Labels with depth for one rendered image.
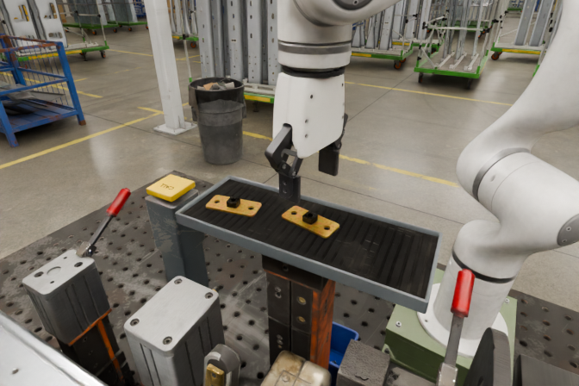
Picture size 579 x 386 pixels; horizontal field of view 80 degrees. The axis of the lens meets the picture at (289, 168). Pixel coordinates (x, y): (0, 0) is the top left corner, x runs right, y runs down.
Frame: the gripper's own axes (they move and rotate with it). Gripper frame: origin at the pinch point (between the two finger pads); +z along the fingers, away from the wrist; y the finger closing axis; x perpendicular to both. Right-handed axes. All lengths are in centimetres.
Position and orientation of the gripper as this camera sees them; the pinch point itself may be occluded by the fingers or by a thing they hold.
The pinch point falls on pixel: (309, 179)
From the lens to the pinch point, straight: 48.5
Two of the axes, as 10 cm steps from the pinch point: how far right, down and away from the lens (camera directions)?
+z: 0.0, 8.8, 4.7
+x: 7.8, 2.9, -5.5
